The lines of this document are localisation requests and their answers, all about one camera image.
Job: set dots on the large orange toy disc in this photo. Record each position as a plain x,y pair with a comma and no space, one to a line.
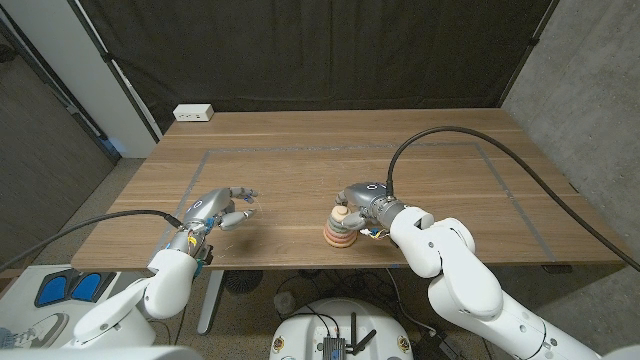
340,245

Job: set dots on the black round floor fan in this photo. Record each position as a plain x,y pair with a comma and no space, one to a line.
243,281

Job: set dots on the black backdrop stand pole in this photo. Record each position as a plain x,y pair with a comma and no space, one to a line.
534,41
106,56

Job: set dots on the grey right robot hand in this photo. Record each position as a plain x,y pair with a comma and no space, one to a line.
370,197

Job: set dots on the small beige toy disc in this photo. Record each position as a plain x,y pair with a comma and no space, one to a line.
340,214

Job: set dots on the black box on floor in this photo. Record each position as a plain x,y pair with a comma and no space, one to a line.
430,348

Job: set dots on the white floor platform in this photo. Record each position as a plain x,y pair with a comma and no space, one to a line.
20,305

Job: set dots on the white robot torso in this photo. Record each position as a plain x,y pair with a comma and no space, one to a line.
100,354

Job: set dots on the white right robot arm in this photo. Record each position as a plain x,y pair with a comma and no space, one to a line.
475,285

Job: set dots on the blue foot pedal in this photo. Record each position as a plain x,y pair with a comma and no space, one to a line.
52,289

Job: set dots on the pink toy disc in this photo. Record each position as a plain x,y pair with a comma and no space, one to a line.
340,237

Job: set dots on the white power strip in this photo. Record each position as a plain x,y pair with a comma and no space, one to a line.
193,112

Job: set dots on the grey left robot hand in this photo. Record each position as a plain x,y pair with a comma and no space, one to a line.
207,207

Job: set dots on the grey toy disc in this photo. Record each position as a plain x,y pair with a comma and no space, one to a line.
335,223

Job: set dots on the grey radio module with antennas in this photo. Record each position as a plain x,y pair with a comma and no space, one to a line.
334,346

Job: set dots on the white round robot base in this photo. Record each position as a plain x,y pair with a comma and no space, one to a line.
300,330

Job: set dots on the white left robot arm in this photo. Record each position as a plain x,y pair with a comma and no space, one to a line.
135,305

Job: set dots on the grey round floor object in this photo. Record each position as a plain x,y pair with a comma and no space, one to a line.
285,302

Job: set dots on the red toy disc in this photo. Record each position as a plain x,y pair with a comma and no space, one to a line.
340,241

